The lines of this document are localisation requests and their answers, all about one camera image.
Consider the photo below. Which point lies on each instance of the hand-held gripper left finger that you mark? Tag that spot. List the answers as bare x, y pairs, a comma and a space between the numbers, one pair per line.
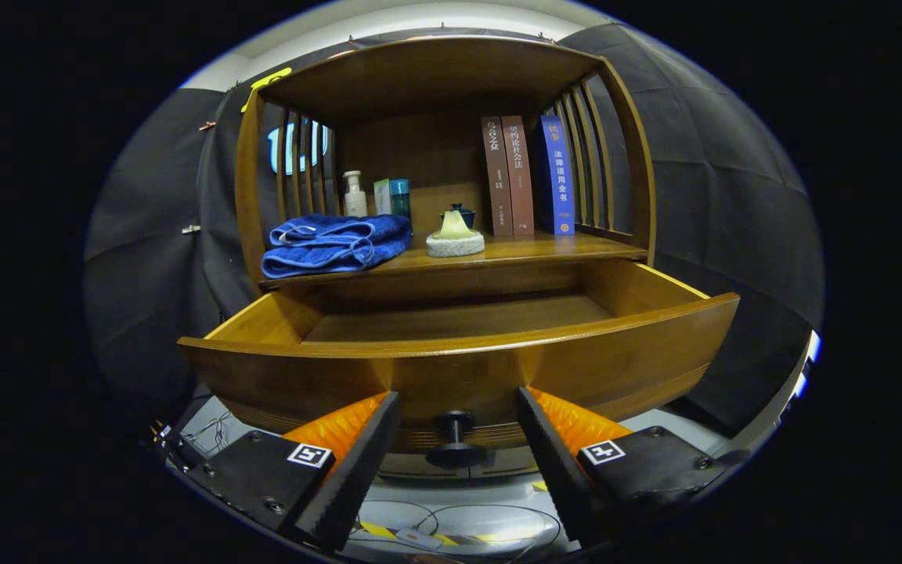
357, 462

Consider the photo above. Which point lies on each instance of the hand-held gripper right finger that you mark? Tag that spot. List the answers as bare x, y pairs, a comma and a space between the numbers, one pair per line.
549, 462

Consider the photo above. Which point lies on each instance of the wooden drawer with black knob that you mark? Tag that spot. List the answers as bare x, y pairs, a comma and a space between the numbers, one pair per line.
341, 384

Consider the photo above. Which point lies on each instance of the pale green soap bar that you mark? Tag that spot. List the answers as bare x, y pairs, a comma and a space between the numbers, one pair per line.
455, 227

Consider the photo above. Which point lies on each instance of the wooden countertop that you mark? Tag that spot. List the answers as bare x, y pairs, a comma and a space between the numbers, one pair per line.
545, 249

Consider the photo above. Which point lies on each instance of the wooden cabinet with shelf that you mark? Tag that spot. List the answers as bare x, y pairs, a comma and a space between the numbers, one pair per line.
420, 78

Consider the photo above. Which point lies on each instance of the yellow and black floor tape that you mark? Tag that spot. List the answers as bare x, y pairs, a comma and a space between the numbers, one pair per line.
377, 530

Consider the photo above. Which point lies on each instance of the small white floor device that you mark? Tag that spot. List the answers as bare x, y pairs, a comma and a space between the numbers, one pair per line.
418, 537

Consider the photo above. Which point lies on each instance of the folded blue towel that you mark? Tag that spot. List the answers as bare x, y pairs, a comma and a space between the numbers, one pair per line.
333, 247

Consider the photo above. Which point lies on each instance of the blue lidded teacup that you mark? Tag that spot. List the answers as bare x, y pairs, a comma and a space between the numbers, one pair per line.
467, 213

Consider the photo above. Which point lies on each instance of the white pump bottle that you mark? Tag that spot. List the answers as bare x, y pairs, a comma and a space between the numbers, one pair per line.
355, 200

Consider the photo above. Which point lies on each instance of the white and green box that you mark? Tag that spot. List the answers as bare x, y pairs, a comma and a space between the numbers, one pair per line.
381, 200

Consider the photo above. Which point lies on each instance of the blue book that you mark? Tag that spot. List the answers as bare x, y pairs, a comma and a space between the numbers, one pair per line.
558, 176

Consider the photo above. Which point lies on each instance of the reddish brown book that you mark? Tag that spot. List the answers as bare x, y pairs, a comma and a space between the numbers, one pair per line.
520, 176

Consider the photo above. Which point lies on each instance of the black backdrop cloth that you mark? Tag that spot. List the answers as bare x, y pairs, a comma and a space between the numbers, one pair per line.
733, 235

